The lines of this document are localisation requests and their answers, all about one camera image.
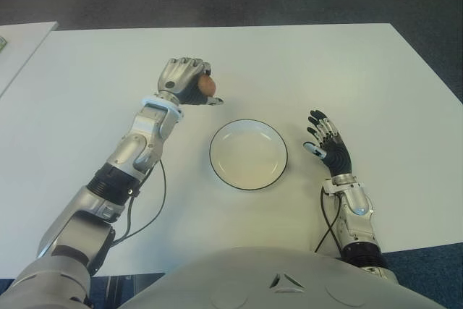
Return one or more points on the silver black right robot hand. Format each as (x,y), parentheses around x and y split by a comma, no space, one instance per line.
(338,157)

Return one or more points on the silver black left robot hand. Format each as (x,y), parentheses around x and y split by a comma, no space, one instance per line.
(177,75)

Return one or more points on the red yellow apple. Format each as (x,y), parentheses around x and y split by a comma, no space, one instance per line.
(207,84)

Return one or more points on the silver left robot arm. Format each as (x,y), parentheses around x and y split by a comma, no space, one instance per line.
(126,153)

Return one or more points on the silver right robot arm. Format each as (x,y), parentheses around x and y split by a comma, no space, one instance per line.
(358,215)

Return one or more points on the white plate with black rim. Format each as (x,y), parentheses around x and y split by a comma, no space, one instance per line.
(249,155)

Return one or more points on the grey robot torso shell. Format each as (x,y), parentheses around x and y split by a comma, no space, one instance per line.
(282,280)

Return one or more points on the white side table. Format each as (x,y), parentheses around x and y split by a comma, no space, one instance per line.
(21,54)

